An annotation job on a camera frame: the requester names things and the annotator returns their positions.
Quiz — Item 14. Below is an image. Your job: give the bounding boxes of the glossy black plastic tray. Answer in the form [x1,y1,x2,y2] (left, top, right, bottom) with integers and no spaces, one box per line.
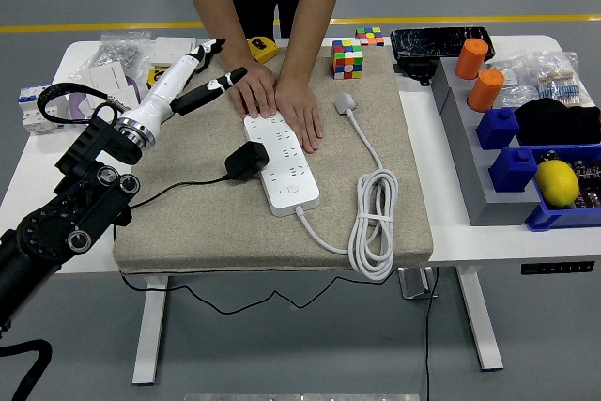
[389,25,498,64]

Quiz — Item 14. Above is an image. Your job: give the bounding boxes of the clear bag of resistors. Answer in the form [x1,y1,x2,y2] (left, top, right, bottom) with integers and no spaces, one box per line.
[485,50,595,111]

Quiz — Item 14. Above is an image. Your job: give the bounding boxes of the clear bag of screws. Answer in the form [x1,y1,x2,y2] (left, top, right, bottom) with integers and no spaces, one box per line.
[69,30,154,83]

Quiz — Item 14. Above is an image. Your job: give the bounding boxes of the person's left hand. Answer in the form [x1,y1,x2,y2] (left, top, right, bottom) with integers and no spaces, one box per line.
[273,75,325,155]

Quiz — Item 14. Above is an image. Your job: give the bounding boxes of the thin black adapter cord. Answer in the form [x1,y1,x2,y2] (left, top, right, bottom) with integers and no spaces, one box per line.
[112,174,400,316]

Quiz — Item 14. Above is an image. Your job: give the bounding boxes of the grey metal box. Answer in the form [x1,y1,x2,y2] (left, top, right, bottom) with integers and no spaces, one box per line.
[397,267,440,301]

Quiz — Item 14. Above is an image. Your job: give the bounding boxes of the white table leg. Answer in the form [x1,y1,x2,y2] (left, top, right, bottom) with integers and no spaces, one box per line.
[455,265,504,372]
[131,273,170,386]

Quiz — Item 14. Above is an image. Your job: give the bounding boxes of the orange cylinder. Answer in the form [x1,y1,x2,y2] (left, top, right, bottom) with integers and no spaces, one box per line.
[466,68,506,114]
[453,38,490,81]

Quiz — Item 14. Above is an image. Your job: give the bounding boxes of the person's right hand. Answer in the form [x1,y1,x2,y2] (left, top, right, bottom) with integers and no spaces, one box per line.
[228,62,279,119]

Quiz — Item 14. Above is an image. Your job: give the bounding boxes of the yellow lemon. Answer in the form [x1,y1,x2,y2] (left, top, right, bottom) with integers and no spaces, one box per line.
[533,159,581,208]

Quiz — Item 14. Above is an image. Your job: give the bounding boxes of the blue block with knob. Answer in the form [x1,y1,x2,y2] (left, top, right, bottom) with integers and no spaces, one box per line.
[475,106,521,151]
[487,146,539,194]

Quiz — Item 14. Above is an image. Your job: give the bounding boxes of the white two-button switch panel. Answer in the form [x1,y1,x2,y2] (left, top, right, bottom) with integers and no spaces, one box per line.
[86,62,131,101]

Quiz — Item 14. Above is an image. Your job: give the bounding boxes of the small colourful puzzle cube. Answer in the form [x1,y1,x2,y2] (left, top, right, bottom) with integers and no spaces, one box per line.
[354,26,386,48]

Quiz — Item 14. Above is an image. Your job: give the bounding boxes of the white wall socket panel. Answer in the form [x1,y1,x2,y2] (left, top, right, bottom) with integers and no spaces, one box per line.
[111,86,142,110]

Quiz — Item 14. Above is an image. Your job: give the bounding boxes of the white blue circuit breaker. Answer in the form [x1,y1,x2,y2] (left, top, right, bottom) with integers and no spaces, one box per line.
[17,85,69,137]

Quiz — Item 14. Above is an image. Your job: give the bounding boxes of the white wall switch panel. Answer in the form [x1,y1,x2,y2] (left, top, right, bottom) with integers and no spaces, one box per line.
[149,36,198,69]

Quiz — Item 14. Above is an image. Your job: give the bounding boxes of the white power strip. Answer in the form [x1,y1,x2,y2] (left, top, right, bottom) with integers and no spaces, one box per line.
[242,111,322,218]

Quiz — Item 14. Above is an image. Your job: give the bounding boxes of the blue storage bin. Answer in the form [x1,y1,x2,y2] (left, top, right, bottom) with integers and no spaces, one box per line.
[524,142,601,233]

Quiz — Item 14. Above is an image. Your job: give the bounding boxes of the grey-brown mat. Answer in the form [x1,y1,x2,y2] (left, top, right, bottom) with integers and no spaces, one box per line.
[112,46,434,275]

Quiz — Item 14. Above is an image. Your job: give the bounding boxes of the white power cord with plug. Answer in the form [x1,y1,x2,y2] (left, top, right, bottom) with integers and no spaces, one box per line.
[293,92,400,281]

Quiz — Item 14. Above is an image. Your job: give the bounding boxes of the grey stepped block stand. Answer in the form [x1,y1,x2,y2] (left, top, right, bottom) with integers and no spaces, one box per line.
[430,56,541,227]

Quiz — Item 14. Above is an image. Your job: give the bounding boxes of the black cloth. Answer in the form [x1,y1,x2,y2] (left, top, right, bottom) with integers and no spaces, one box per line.
[513,98,601,147]

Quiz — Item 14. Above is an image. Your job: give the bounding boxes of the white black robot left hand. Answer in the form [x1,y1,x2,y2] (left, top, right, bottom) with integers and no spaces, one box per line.
[122,37,249,127]

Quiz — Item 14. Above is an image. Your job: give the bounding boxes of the black power cable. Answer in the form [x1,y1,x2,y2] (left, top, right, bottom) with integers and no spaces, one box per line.
[424,268,440,401]

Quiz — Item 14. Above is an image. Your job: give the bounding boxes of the black table control panel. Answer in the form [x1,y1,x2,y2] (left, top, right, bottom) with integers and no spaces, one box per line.
[519,260,596,276]

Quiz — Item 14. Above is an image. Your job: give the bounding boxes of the dark circuit boards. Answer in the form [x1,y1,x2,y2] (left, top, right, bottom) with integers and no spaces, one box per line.
[539,149,601,212]

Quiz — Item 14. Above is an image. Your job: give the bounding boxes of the black plug adapter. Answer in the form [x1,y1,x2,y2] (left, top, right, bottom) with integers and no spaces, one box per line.
[223,140,270,182]

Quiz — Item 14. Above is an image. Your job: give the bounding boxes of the large colourful puzzle cube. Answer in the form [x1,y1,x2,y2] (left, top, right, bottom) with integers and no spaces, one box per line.
[331,39,365,81]

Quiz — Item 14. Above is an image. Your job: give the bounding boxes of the boxy yellow tape measure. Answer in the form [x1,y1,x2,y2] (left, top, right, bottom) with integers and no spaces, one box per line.
[247,36,280,64]

